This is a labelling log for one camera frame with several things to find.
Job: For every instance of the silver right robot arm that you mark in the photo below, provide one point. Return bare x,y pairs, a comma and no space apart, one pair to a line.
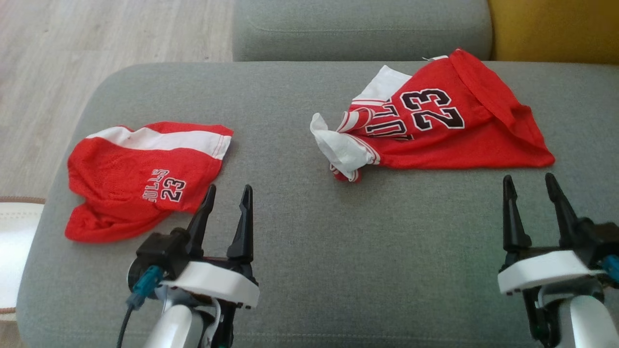
585,319

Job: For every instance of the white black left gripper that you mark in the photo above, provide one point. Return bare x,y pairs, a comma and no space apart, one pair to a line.
213,282

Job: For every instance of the grey sofa seat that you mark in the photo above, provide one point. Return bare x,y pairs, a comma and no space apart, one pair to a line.
338,241

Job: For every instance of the white laundry basket brown rim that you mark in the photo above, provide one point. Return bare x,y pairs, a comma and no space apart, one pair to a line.
14,251

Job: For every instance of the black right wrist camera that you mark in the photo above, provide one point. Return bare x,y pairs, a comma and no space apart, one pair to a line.
602,237

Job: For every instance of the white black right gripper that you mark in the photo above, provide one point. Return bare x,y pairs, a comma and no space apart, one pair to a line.
546,270

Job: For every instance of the grey sofa back cushion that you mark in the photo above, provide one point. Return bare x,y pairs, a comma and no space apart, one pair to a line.
362,29

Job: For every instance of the red white Bulls shorts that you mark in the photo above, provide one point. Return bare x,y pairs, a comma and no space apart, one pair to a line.
125,179

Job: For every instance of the yellow cushion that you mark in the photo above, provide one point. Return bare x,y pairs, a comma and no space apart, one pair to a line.
556,29

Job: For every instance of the red Bulls 23 jersey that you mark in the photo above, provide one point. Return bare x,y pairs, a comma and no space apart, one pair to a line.
459,135

